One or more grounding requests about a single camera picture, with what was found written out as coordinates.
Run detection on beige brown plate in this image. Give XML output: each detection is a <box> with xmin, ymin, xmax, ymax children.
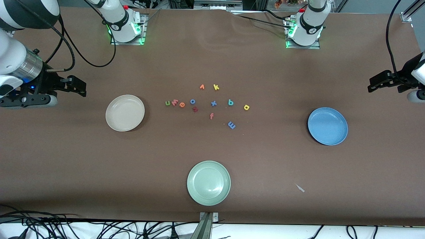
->
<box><xmin>106</xmin><ymin>95</ymin><xmax>145</xmax><ymax>132</ymax></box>

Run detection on blue plate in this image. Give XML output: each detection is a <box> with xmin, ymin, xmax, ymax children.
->
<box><xmin>307</xmin><ymin>107</ymin><xmax>348</xmax><ymax>146</ymax></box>

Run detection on orange dried plant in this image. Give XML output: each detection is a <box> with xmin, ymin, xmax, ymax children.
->
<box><xmin>274</xmin><ymin>0</ymin><xmax>299</xmax><ymax>9</ymax></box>

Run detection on green plate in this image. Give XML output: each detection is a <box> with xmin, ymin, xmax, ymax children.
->
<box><xmin>187</xmin><ymin>161</ymin><xmax>231</xmax><ymax>206</ymax></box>

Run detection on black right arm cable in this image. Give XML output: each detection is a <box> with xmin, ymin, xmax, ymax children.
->
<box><xmin>45</xmin><ymin>0</ymin><xmax>117</xmax><ymax>72</ymax></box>

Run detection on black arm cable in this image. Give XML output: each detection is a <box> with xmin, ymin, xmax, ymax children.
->
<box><xmin>386</xmin><ymin>0</ymin><xmax>404</xmax><ymax>78</ymax></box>
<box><xmin>45</xmin><ymin>0</ymin><xmax>117</xmax><ymax>72</ymax></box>

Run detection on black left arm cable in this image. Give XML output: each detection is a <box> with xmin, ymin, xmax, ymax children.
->
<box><xmin>386</xmin><ymin>0</ymin><xmax>404</xmax><ymax>78</ymax></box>

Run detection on aluminium frame post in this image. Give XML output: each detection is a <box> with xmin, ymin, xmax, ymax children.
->
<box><xmin>400</xmin><ymin>0</ymin><xmax>425</xmax><ymax>23</ymax></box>

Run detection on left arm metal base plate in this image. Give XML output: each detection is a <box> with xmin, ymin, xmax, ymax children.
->
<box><xmin>285</xmin><ymin>17</ymin><xmax>321</xmax><ymax>50</ymax></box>

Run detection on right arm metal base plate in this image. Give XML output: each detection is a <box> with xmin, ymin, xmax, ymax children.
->
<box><xmin>111</xmin><ymin>13</ymin><xmax>146</xmax><ymax>45</ymax></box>

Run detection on tangled black cables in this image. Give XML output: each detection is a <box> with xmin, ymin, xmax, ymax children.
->
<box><xmin>0</xmin><ymin>205</ymin><xmax>200</xmax><ymax>239</ymax></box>

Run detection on black base power cable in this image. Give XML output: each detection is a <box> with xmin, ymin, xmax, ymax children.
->
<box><xmin>232</xmin><ymin>9</ymin><xmax>294</xmax><ymax>30</ymax></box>

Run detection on silver aluminium frame rail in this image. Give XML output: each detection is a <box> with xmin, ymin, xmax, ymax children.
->
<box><xmin>194</xmin><ymin>0</ymin><xmax>243</xmax><ymax>10</ymax></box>

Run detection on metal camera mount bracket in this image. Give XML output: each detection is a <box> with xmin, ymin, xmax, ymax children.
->
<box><xmin>191</xmin><ymin>212</ymin><xmax>219</xmax><ymax>239</ymax></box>

